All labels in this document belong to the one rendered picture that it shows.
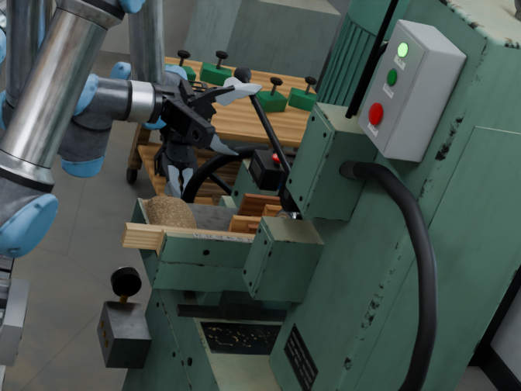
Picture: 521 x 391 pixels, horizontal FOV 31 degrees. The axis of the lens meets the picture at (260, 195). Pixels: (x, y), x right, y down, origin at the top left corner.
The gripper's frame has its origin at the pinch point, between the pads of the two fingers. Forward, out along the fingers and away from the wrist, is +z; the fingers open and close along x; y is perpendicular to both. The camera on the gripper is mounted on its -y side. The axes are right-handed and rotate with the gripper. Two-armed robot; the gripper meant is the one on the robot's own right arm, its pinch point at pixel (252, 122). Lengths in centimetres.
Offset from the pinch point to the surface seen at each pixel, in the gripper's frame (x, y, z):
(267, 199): 11.1, -8.9, 4.3
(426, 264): -20, -66, -2
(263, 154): 8.5, 3.2, 6.3
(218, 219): 18.8, -6.1, -2.9
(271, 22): 58, 196, 86
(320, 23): 55, 198, 108
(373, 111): -30, -47, -6
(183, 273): 20.1, -21.7, -13.2
